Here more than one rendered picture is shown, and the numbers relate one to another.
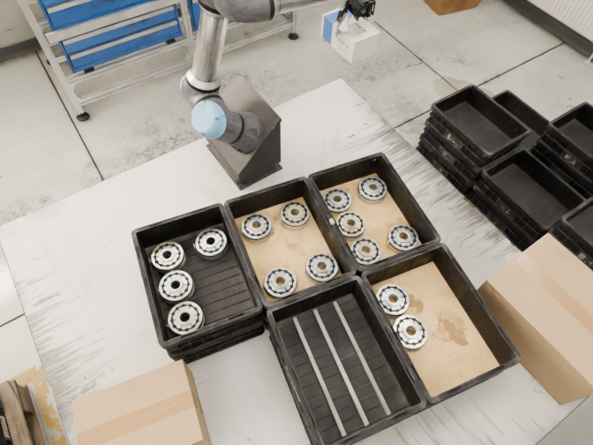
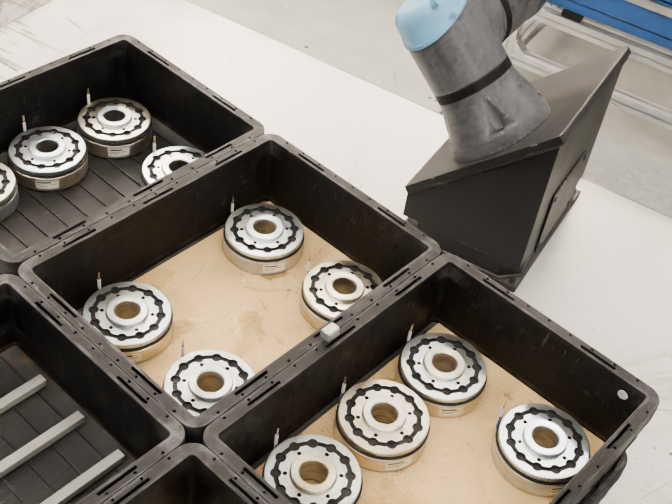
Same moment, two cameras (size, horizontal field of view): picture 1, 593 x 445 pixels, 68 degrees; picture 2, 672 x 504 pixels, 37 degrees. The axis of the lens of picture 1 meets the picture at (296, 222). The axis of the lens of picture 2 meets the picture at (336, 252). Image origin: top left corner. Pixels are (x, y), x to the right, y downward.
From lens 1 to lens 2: 0.93 m
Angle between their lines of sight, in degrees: 40
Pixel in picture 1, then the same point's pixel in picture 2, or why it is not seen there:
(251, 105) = (568, 96)
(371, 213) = (465, 476)
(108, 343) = not seen: outside the picture
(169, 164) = (381, 111)
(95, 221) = (187, 61)
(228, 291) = not seen: hidden behind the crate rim
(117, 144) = not seen: hidden behind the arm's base
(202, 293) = (53, 205)
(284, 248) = (238, 310)
